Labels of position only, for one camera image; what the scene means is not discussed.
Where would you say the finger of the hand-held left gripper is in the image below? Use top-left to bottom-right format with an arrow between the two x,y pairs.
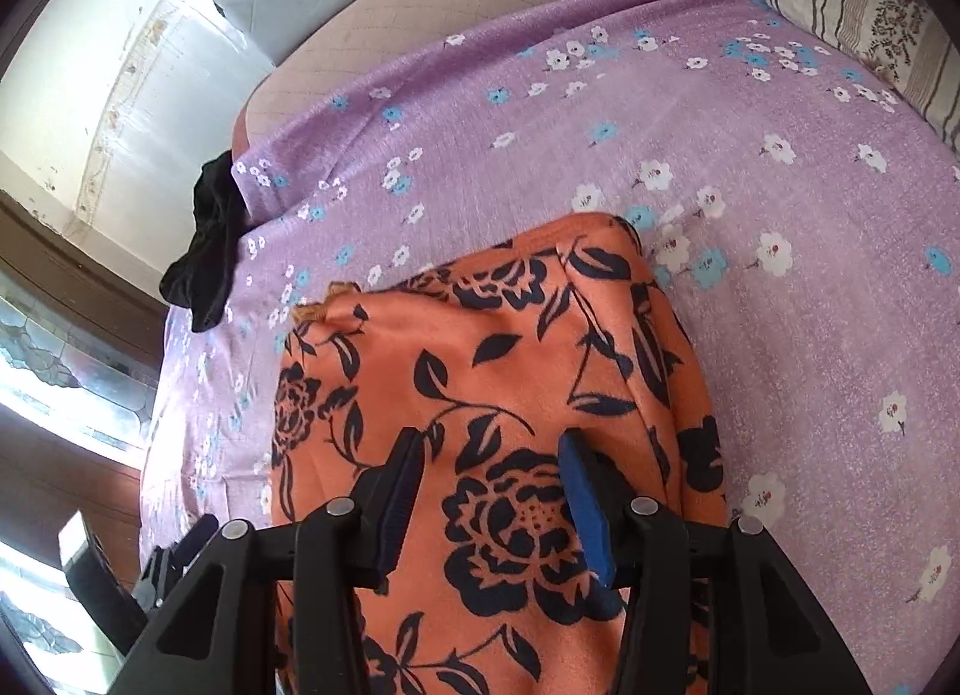
133,515 -> 220,617

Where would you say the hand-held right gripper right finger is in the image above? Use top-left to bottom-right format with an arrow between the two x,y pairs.
556,429 -> 875,695

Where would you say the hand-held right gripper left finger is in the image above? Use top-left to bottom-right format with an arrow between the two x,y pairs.
112,427 -> 428,695

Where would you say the orange black floral garment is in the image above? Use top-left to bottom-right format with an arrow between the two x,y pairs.
270,211 -> 732,695

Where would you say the patterned glass door panel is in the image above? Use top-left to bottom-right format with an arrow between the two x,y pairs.
0,275 -> 162,463

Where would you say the black cloth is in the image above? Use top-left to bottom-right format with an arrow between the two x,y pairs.
160,149 -> 252,334

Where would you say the purple floral bedsheet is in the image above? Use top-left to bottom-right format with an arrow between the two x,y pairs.
139,0 -> 960,695

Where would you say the dark wooden door frame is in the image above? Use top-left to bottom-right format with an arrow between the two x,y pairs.
0,192 -> 181,366

